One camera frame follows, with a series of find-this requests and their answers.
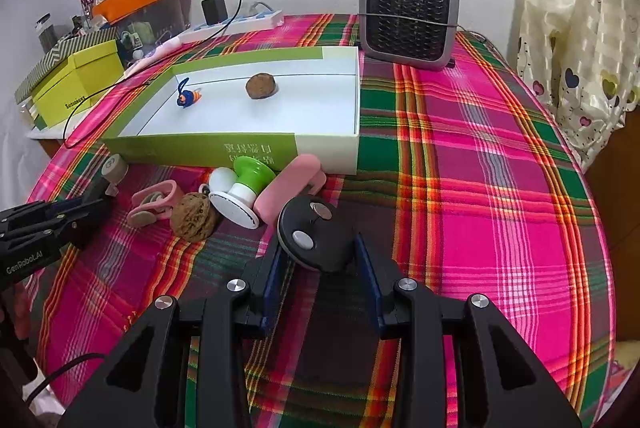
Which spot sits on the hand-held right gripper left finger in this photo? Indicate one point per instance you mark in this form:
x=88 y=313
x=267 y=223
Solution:
x=275 y=280

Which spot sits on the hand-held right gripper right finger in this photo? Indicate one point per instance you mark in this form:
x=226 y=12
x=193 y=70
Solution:
x=367 y=280

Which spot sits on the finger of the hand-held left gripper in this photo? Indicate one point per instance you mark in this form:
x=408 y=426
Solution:
x=85 y=228
x=75 y=208

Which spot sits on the black round device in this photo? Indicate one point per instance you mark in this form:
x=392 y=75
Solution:
x=325 y=243

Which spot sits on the pink oblong case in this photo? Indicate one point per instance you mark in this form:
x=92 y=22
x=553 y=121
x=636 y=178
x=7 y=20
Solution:
x=290 y=188

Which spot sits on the brown walnut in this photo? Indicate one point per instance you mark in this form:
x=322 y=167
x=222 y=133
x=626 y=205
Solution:
x=260 y=86
x=194 y=216

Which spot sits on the green and white massager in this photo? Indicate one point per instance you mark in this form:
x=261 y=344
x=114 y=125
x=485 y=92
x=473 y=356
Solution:
x=250 y=173

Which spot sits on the green and white cardboard box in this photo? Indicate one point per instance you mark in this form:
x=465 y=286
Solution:
x=280 y=118

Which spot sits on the lime green box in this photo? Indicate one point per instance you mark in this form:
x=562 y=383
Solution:
x=75 y=83

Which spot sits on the grey zigzag patterned box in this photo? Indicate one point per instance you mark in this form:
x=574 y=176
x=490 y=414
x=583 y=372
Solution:
x=55 y=53

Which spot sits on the blue toy mouse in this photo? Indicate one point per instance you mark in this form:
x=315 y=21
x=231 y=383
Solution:
x=186 y=97

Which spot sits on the pink plaid tablecloth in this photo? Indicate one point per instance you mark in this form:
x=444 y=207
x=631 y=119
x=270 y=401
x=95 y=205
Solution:
x=475 y=158

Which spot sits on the pink white tube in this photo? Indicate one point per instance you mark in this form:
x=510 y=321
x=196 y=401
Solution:
x=160 y=50

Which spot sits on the black charger adapter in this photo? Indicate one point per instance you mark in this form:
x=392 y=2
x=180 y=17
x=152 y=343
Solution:
x=215 y=8

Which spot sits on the wooden cabinet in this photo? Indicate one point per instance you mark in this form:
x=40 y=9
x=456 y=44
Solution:
x=615 y=233

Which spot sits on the white power strip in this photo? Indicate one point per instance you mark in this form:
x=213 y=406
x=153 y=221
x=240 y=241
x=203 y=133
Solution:
x=250 y=20

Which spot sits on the grey space heater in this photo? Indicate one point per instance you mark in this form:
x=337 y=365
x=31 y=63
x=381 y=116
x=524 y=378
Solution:
x=407 y=13

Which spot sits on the cream heart print curtain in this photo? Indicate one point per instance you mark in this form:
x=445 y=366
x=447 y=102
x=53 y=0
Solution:
x=565 y=33

